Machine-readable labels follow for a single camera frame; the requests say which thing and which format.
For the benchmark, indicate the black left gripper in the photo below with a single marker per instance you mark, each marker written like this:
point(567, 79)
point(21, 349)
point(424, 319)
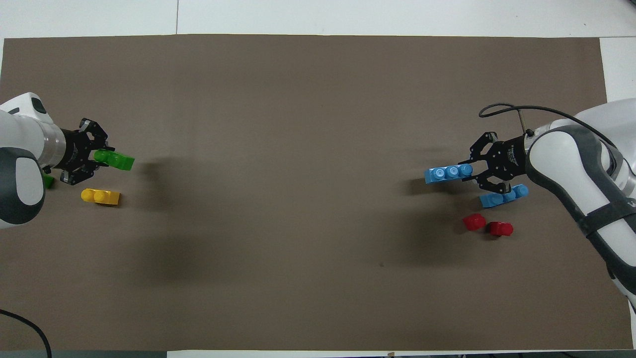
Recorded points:
point(74, 151)

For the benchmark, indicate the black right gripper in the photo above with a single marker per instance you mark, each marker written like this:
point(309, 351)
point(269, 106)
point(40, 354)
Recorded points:
point(507, 158)

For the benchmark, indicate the green two-stud block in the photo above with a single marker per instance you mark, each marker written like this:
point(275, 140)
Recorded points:
point(117, 160)
point(48, 182)

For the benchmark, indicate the blue three-stud block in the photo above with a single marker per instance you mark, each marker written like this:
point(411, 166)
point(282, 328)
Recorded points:
point(516, 193)
point(447, 174)

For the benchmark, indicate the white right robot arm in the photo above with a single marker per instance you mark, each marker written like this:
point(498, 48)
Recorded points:
point(586, 184)

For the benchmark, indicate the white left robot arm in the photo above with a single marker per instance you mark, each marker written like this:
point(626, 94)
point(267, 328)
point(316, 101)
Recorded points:
point(20, 169)

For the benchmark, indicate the yellow two-stud block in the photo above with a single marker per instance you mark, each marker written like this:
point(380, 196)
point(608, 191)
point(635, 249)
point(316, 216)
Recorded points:
point(102, 197)

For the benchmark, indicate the red one-stud block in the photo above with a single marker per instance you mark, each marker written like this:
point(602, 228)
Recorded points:
point(501, 228)
point(474, 222)

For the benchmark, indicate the brown paper table mat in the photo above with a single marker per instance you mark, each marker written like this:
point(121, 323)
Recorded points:
point(298, 199)

